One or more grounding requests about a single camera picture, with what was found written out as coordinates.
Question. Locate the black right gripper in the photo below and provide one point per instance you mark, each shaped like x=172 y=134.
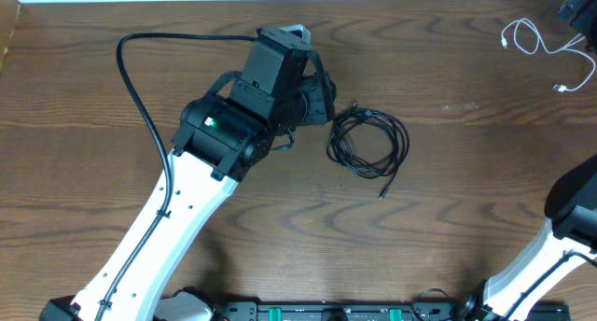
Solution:
x=583 y=19

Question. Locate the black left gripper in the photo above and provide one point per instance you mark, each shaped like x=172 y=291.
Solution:
x=323 y=95

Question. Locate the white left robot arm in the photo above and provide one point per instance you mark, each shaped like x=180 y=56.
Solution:
x=221 y=136

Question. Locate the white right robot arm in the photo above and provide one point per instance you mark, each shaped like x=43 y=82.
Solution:
x=567 y=239

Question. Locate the clear tape strip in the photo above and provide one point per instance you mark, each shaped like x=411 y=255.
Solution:
x=460 y=107

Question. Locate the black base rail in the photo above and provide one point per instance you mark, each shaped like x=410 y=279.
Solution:
x=326 y=311

